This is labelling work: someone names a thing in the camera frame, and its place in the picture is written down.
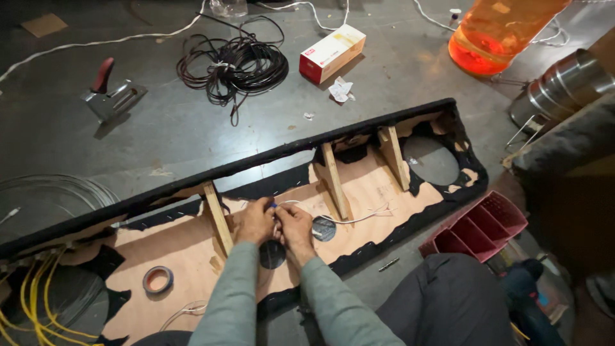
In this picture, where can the person's right hand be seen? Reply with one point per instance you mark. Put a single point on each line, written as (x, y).
(295, 229)

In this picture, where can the person's left hand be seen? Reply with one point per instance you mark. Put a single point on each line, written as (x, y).
(252, 223)

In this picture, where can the person's left fingers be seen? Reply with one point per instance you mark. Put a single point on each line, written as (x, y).
(267, 207)

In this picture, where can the person's right fingers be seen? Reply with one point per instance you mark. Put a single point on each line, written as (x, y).
(282, 215)

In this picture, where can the black carpeted wooden speaker box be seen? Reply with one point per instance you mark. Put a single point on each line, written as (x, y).
(269, 211)

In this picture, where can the metal drill bit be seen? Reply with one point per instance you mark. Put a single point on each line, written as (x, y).
(388, 265)

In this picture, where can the blue tape roll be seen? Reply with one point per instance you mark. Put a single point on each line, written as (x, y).
(158, 279)

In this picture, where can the crumpled white paper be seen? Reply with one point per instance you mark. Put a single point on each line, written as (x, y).
(340, 90)

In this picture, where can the red and white cardboard box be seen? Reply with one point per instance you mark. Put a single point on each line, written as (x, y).
(331, 53)

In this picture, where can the red plastic compartment tray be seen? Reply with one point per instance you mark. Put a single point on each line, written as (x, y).
(475, 226)

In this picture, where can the clear plastic bag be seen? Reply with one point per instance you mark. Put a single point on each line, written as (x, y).
(228, 6)

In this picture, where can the clear plastic round cover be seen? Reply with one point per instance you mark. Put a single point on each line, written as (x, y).
(48, 202)

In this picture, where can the blue power drill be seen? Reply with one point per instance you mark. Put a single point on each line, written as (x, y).
(528, 302)

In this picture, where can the orange plastic water jar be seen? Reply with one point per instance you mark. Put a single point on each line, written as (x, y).
(495, 33)

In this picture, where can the brown cardboard piece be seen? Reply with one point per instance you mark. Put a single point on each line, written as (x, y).
(44, 24)

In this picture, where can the steel cylindrical container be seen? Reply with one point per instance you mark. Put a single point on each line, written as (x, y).
(560, 86)

